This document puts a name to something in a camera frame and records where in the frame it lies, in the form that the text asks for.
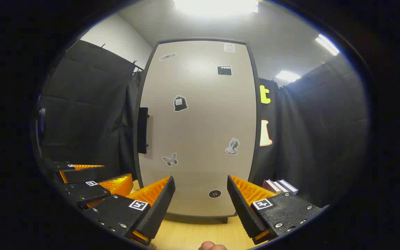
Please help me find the black door handle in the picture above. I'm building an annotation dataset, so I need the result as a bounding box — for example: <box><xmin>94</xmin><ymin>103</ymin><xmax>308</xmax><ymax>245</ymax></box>
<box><xmin>137</xmin><ymin>107</ymin><xmax>149</xmax><ymax>154</ymax></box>

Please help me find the book with grey spine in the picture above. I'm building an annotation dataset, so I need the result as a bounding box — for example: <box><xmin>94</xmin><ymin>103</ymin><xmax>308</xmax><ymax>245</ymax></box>
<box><xmin>278</xmin><ymin>179</ymin><xmax>298</xmax><ymax>195</ymax></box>

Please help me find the book with dark spine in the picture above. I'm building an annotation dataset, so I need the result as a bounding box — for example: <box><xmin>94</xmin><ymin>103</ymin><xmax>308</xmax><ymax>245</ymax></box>
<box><xmin>272</xmin><ymin>180</ymin><xmax>290</xmax><ymax>193</ymax></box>

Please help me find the black backdrop cloth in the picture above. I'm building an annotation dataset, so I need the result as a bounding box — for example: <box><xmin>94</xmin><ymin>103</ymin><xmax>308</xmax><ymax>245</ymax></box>
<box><xmin>37</xmin><ymin>39</ymin><xmax>370</xmax><ymax>209</ymax></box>

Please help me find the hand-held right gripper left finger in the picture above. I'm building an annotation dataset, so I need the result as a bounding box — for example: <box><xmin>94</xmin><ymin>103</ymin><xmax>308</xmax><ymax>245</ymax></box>
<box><xmin>84</xmin><ymin>175</ymin><xmax>176</xmax><ymax>245</ymax></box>

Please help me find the book with purple spine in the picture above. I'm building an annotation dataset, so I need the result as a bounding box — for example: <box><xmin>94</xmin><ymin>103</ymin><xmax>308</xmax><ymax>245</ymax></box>
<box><xmin>262</xmin><ymin>180</ymin><xmax>281</xmax><ymax>194</ymax></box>

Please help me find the ceiling light panel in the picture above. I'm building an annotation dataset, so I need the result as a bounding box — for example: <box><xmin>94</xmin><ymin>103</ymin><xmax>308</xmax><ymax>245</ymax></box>
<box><xmin>276</xmin><ymin>71</ymin><xmax>301</xmax><ymax>83</ymax></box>
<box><xmin>174</xmin><ymin>0</ymin><xmax>259</xmax><ymax>16</ymax></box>
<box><xmin>316</xmin><ymin>34</ymin><xmax>340</xmax><ymax>56</ymax></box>

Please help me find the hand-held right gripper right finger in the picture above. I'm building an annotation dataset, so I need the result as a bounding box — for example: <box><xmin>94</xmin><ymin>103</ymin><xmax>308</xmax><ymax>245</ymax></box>
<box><xmin>227</xmin><ymin>175</ymin><xmax>329</xmax><ymax>245</ymax></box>

